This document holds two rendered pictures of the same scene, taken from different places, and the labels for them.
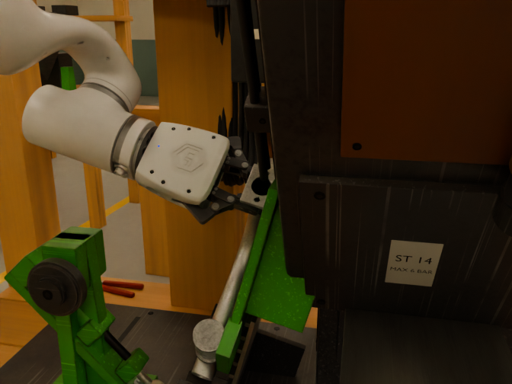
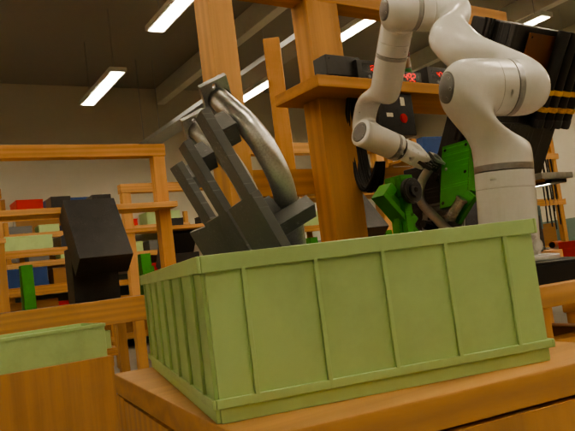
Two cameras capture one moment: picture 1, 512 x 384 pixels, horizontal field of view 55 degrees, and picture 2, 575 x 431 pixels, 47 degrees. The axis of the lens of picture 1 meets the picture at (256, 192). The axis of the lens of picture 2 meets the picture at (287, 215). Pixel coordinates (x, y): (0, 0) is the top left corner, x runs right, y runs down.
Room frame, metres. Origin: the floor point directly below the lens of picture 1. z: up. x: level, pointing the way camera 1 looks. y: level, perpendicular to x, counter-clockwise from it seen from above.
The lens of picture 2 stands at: (-0.49, 1.90, 0.93)
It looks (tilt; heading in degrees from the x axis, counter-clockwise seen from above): 5 degrees up; 313
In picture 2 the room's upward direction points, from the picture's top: 7 degrees counter-clockwise
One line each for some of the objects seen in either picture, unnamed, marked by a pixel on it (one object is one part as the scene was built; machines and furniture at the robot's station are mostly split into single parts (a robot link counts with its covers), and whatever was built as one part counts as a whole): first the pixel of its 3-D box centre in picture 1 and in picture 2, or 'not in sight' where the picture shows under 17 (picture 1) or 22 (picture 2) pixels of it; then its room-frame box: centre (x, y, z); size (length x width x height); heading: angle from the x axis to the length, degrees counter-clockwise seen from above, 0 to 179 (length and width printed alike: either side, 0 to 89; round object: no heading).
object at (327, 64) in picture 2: not in sight; (337, 68); (0.86, 0.12, 1.59); 0.15 x 0.07 x 0.07; 78
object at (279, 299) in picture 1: (285, 256); (462, 174); (0.54, -0.03, 1.17); 0.13 x 0.12 x 0.20; 78
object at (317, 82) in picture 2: not in sight; (394, 97); (0.83, -0.18, 1.52); 0.90 x 0.25 x 0.04; 78
